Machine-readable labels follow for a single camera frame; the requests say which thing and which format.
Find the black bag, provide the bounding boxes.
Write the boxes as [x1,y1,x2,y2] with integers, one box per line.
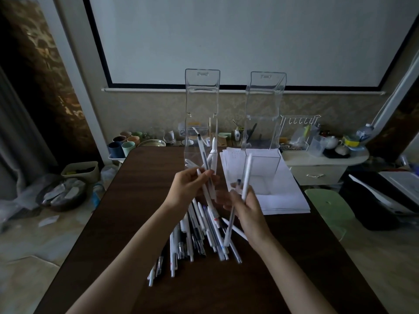
[339,171,419,231]

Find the translucent grey pen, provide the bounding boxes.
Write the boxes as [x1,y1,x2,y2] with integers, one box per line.
[196,133,217,200]

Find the blue bottle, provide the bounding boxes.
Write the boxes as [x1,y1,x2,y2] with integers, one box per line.
[91,183,105,210]

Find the person's left hand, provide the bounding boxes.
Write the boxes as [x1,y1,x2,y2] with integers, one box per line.
[163,166,220,215]

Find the white paper scrap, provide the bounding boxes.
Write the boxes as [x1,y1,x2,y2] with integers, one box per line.
[38,215,60,228]

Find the black router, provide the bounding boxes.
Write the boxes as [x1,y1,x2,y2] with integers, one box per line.
[244,122,282,149]

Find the black round tray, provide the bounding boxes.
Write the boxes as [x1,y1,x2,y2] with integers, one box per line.
[323,148,351,159]

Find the clear plastic bottle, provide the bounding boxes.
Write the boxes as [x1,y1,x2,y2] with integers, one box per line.
[356,123,374,143]

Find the stack of white paper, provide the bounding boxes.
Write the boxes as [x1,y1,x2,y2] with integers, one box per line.
[219,147,311,215]

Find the group of colourful cups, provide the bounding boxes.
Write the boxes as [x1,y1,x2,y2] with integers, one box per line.
[108,130,144,160]

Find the person's left forearm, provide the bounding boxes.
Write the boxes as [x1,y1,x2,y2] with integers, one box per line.
[65,202,184,314]

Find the grey curtain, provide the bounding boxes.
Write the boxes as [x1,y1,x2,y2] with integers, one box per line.
[0,65,58,200]

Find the person's right hand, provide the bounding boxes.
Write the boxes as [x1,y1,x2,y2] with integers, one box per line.
[216,183,275,253]

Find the clear water jug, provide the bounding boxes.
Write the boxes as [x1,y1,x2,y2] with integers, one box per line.
[100,165,118,187]

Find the clear plastic measuring jug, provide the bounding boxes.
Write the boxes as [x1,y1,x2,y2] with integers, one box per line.
[309,135,328,157]

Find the pile of pens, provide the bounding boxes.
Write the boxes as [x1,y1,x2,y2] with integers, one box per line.
[147,192,249,287]

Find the person's right forearm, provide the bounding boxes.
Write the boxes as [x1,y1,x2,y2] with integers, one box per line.
[255,235,338,314]

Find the white wire hook rack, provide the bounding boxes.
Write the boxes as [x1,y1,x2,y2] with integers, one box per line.
[280,115,321,151]

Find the translucent pen with blue cap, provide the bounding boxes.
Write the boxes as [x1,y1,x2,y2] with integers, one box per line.
[223,178,242,247]

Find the white projector screen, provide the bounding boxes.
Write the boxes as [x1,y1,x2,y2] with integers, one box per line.
[82,0,419,95]

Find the beige plastic bin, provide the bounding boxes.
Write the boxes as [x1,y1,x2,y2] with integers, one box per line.
[60,161,100,184]

